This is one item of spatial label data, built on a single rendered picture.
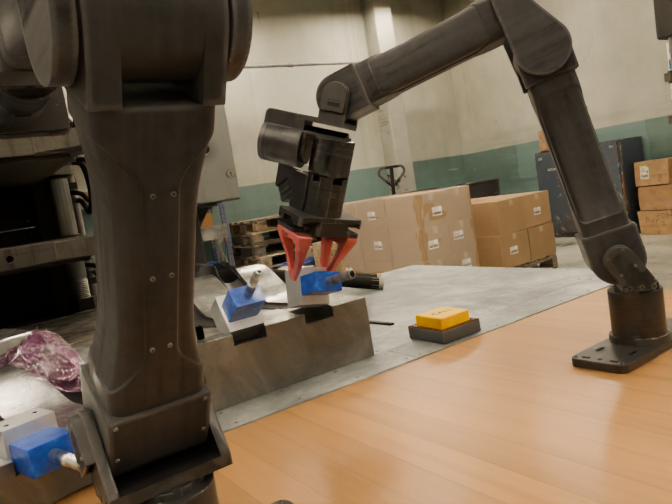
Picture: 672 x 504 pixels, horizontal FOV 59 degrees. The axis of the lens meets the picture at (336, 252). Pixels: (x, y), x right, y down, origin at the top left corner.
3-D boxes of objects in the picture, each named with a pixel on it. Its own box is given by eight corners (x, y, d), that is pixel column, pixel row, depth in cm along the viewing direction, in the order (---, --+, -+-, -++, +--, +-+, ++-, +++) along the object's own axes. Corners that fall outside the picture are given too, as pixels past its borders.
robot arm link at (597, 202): (600, 291, 72) (507, 35, 70) (591, 281, 78) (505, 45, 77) (654, 275, 70) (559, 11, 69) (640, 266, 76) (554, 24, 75)
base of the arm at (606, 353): (561, 301, 71) (617, 305, 65) (647, 267, 82) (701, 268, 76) (569, 365, 72) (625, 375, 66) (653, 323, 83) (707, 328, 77)
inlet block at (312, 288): (370, 294, 78) (365, 253, 79) (338, 295, 75) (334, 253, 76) (317, 307, 88) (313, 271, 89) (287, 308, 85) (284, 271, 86)
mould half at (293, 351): (374, 355, 89) (360, 266, 87) (211, 413, 75) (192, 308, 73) (237, 322, 130) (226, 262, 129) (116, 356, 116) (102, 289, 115)
